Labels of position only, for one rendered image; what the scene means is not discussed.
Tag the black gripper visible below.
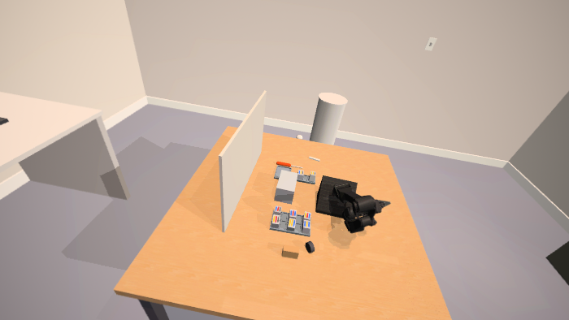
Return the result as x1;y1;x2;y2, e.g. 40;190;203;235
358;199;391;217

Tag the grey slotted rack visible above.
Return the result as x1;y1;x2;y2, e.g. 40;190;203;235
270;210;311;237

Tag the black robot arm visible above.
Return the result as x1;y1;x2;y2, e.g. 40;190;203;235
333;183;377;234

